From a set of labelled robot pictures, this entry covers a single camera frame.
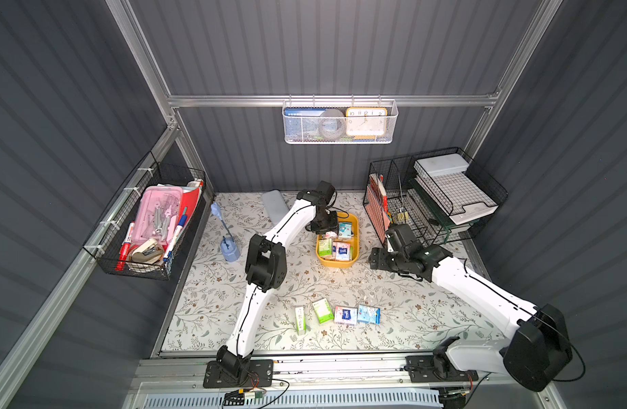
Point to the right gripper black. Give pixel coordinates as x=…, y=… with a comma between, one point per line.
x=377, y=258

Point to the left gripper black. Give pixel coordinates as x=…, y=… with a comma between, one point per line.
x=323, y=222

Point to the teal cartoon tissue pack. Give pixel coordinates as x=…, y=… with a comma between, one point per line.
x=345, y=231

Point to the green tissue pack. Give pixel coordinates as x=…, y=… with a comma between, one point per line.
x=325, y=248
x=323, y=311
x=301, y=323

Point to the yellow storage box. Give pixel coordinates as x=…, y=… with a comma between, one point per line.
x=331, y=262

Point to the light blue tissue pack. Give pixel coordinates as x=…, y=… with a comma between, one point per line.
x=369, y=315

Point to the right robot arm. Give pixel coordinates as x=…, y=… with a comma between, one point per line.
x=535, y=346

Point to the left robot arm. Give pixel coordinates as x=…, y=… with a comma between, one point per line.
x=266, y=269

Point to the blue box in basket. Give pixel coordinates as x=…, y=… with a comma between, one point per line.
x=302, y=124

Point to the white plastic case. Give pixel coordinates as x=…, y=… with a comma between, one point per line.
x=275, y=206

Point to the white paper stack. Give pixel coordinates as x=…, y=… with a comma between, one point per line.
x=445, y=180

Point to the blue brush holder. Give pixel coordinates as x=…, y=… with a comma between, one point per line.
x=229, y=247

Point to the grey tape roll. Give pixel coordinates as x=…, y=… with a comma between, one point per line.
x=332, y=124

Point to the yellow alarm clock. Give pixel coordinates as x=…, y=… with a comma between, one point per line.
x=366, y=122

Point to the pink pencil case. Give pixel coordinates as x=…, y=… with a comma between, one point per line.
x=157, y=215

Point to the red marker pen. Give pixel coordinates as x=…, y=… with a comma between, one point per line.
x=125, y=248

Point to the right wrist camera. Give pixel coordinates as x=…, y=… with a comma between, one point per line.
x=401, y=239

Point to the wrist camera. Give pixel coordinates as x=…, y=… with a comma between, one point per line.
x=401, y=239
x=324, y=194

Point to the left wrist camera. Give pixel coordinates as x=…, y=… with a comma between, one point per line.
x=324, y=194

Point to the black wire desk organizer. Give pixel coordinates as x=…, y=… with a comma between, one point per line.
x=393, y=195

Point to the white wire wall basket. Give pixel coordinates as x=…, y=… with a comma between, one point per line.
x=343, y=105

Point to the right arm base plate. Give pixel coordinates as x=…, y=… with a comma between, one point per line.
x=428, y=368

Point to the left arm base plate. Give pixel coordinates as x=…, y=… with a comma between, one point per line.
x=252, y=373

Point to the black wire side basket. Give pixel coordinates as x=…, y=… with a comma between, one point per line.
x=106, y=244

